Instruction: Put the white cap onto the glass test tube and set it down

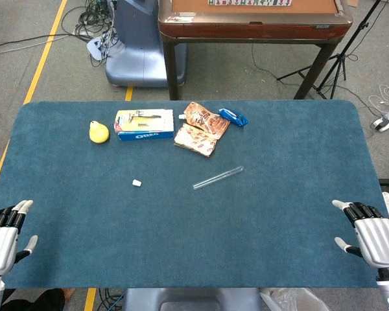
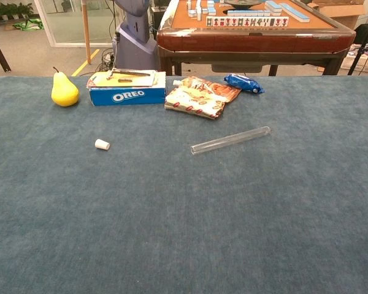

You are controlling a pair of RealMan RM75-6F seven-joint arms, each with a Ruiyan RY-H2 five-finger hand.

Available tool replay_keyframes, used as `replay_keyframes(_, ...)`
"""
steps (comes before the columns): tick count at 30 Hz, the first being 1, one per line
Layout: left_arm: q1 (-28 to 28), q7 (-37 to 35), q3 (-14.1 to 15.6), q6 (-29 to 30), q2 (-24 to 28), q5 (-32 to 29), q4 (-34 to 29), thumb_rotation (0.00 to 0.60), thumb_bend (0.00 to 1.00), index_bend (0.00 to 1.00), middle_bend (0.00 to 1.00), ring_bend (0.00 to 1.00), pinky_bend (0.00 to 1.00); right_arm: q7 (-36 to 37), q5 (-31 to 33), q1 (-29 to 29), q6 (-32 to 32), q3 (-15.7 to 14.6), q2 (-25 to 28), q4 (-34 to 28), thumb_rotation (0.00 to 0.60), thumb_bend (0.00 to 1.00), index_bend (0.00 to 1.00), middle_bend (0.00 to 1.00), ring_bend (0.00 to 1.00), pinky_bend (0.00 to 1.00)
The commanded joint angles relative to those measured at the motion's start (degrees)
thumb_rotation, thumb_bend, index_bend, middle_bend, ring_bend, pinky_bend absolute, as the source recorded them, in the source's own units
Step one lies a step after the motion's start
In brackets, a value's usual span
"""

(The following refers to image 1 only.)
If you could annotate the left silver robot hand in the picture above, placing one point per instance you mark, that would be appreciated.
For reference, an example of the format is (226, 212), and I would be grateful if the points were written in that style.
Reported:
(1, 246)

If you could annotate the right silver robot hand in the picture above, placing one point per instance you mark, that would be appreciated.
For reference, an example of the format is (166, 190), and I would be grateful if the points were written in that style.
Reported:
(377, 239)

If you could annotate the small white ball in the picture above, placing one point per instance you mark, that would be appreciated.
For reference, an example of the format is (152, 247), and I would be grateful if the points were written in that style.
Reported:
(136, 183)

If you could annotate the clear glass test tube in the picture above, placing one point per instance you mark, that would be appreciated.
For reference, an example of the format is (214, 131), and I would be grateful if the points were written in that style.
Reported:
(218, 178)

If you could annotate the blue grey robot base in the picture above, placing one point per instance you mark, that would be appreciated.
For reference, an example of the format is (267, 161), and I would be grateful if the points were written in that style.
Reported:
(139, 58)

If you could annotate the person in black clothes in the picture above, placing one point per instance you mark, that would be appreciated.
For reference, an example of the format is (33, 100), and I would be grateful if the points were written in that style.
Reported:
(35, 301)

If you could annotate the clear plastic bag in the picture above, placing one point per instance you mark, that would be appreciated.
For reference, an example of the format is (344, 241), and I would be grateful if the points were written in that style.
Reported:
(291, 301)

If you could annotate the white power strip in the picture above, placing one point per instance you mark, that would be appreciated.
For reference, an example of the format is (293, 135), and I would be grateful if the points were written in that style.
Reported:
(387, 120)

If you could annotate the yellow pear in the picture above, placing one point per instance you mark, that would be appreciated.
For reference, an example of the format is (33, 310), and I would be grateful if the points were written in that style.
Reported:
(99, 134)

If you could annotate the blue Oreo box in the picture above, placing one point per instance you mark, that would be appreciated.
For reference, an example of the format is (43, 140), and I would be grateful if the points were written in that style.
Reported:
(146, 135)

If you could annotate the blue felt table cover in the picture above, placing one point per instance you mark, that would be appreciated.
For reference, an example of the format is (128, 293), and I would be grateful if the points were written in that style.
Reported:
(194, 233)

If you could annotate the black tripod stand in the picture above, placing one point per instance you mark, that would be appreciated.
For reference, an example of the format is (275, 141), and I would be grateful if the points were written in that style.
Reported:
(338, 60)

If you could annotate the razor blister pack yellow card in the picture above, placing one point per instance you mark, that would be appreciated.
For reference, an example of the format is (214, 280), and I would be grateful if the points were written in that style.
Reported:
(139, 120)

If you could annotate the blue snack packet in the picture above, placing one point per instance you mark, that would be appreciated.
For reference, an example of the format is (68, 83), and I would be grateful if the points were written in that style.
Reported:
(233, 117)

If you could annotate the grey robot torso base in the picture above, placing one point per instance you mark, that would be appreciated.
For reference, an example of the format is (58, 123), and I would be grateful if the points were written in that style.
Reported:
(191, 299)

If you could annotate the white red snack bag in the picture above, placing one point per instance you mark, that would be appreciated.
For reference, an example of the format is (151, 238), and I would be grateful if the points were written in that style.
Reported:
(194, 142)

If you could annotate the orange spout pouch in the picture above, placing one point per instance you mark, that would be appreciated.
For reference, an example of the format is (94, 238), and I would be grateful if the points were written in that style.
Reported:
(207, 120)

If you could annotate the brown mahjong table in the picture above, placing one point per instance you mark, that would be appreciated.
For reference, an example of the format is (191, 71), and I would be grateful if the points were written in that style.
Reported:
(253, 30)

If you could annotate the face-up mahjong tile row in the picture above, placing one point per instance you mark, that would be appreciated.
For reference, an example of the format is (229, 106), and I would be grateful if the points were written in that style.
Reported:
(249, 2)

